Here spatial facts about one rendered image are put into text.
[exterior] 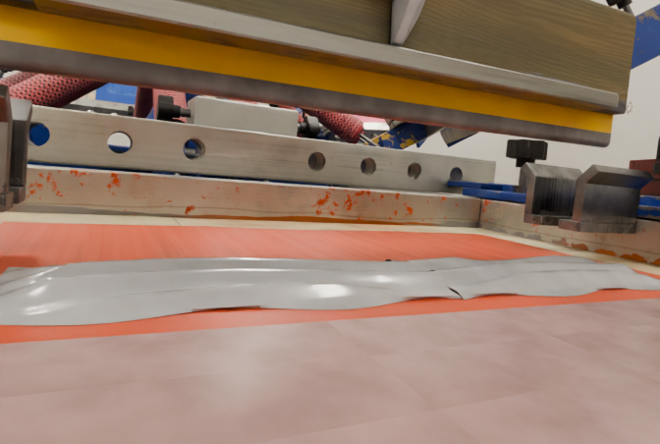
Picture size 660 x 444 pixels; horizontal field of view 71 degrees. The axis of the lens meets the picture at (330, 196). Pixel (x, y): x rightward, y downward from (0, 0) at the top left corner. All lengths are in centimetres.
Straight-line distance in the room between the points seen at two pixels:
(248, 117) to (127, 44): 33
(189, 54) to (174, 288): 11
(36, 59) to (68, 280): 10
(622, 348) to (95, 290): 18
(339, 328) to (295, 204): 29
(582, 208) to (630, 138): 214
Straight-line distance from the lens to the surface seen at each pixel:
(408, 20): 26
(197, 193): 42
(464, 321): 18
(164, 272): 19
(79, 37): 24
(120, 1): 22
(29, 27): 24
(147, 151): 48
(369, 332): 16
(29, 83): 88
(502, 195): 55
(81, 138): 48
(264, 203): 43
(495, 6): 32
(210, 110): 54
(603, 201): 42
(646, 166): 137
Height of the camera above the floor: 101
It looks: 3 degrees down
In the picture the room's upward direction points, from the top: 5 degrees clockwise
